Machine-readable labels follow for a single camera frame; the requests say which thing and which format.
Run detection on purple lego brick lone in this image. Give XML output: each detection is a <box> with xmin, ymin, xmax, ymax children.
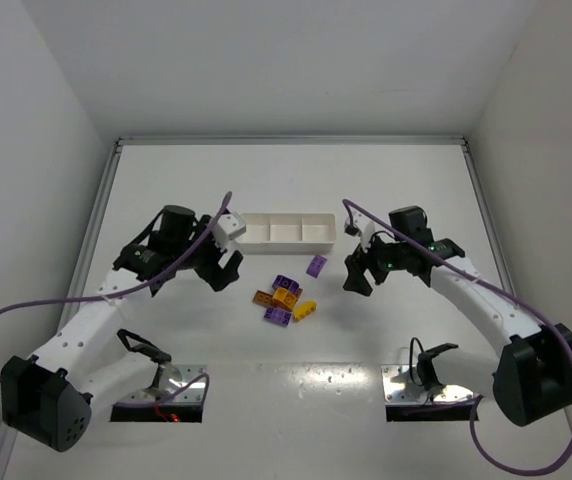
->
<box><xmin>306</xmin><ymin>255</ymin><xmax>328</xmax><ymax>278</ymax></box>

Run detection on purple lego brick top pile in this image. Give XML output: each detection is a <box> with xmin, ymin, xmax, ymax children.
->
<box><xmin>272</xmin><ymin>275</ymin><xmax>300</xmax><ymax>294</ymax></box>

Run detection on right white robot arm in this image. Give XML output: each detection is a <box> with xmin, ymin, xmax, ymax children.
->
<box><xmin>343</xmin><ymin>200</ymin><xmax>572</xmax><ymax>426</ymax></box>

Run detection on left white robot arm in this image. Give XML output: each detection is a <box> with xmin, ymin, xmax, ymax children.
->
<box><xmin>0</xmin><ymin>205</ymin><xmax>246</xmax><ymax>452</ymax></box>

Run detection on brown flat lego brick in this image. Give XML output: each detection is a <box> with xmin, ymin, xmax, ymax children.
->
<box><xmin>253</xmin><ymin>290</ymin><xmax>274</xmax><ymax>308</ymax></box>

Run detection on white three-compartment tray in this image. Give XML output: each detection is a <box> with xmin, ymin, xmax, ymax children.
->
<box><xmin>236</xmin><ymin>213</ymin><xmax>337</xmax><ymax>255</ymax></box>

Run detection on orange curved lego brick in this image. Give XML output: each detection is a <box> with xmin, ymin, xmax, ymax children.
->
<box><xmin>271</xmin><ymin>287</ymin><xmax>303</xmax><ymax>311</ymax></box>

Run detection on purple lego brick front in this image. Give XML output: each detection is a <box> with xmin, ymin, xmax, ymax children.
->
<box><xmin>263</xmin><ymin>307</ymin><xmax>292</xmax><ymax>327</ymax></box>

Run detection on yellow lego brick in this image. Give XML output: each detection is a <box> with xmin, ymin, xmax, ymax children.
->
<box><xmin>293</xmin><ymin>301</ymin><xmax>317</xmax><ymax>322</ymax></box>

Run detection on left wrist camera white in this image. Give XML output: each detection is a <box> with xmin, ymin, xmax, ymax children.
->
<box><xmin>218</xmin><ymin>212</ymin><xmax>246</xmax><ymax>251</ymax></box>

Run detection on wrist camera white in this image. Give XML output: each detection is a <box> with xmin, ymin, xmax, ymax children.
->
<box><xmin>218</xmin><ymin>212</ymin><xmax>246</xmax><ymax>251</ymax></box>
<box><xmin>344</xmin><ymin>210</ymin><xmax>376</xmax><ymax>253</ymax></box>

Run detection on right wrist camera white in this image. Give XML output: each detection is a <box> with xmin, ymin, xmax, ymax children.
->
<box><xmin>344</xmin><ymin>210</ymin><xmax>376</xmax><ymax>253</ymax></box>

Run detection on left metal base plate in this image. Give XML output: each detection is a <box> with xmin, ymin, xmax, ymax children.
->
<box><xmin>109</xmin><ymin>365</ymin><xmax>210</xmax><ymax>424</ymax></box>

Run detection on metal base plate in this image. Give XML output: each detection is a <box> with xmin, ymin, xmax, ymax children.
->
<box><xmin>381</xmin><ymin>364</ymin><xmax>476</xmax><ymax>423</ymax></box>
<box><xmin>109</xmin><ymin>365</ymin><xmax>210</xmax><ymax>424</ymax></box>

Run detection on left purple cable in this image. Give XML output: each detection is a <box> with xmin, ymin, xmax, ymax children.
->
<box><xmin>0</xmin><ymin>190</ymin><xmax>233</xmax><ymax>409</ymax></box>

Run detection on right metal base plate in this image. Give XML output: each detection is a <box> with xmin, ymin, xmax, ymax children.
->
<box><xmin>381</xmin><ymin>364</ymin><xmax>476</xmax><ymax>423</ymax></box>

